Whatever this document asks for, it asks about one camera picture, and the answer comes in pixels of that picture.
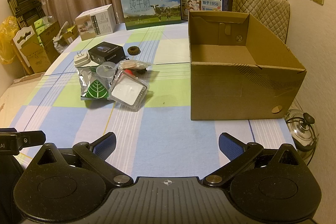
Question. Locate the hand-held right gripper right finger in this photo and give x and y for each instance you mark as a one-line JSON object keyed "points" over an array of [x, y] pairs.
{"points": [[231, 146]]}

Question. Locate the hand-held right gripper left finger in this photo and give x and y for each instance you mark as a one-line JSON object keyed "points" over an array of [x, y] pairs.
{"points": [[105, 146]]}

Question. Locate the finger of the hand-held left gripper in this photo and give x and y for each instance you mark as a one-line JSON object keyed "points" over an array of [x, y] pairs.
{"points": [[31, 139], [7, 131]]}

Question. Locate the brown cardboard box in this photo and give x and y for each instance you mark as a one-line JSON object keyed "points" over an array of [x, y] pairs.
{"points": [[236, 90]]}

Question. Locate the green leaf foil packet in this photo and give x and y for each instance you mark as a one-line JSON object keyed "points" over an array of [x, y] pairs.
{"points": [[95, 90]]}

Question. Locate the clear plastic case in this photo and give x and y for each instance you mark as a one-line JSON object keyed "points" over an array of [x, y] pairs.
{"points": [[128, 92]]}

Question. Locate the clear plastic cup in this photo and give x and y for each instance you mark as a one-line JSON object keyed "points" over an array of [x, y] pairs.
{"points": [[105, 71]]}

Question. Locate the red toy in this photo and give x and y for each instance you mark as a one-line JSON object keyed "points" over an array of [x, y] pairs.
{"points": [[128, 72]]}

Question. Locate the bag of cotton swabs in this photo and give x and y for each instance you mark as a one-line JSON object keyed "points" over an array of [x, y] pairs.
{"points": [[131, 64]]}

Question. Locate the checked tablecloth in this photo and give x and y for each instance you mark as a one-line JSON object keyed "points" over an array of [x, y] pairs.
{"points": [[162, 119]]}

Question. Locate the brown carton with white flap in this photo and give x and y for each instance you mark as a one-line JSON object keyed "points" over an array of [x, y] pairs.
{"points": [[31, 56]]}

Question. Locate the white plug charger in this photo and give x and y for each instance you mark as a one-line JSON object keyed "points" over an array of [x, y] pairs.
{"points": [[82, 61]]}

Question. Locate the yellow plastic bag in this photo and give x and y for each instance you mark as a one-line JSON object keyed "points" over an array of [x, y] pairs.
{"points": [[8, 37]]}

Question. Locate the small black product box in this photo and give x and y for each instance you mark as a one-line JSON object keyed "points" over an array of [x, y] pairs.
{"points": [[107, 52]]}

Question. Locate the white plastic bag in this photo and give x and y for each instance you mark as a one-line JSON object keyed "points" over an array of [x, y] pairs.
{"points": [[59, 42]]}

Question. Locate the small brown carton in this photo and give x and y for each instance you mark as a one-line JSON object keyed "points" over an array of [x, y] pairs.
{"points": [[69, 35]]}

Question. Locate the white appliance box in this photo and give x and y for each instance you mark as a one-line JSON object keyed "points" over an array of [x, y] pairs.
{"points": [[99, 21]]}

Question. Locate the black folding stepladder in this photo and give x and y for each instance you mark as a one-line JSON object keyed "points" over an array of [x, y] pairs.
{"points": [[26, 3]]}

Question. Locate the quilted beige cover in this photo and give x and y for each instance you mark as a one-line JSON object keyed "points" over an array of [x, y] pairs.
{"points": [[262, 8]]}

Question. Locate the green milk gift box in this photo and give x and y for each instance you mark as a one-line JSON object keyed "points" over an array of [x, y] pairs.
{"points": [[147, 8]]}

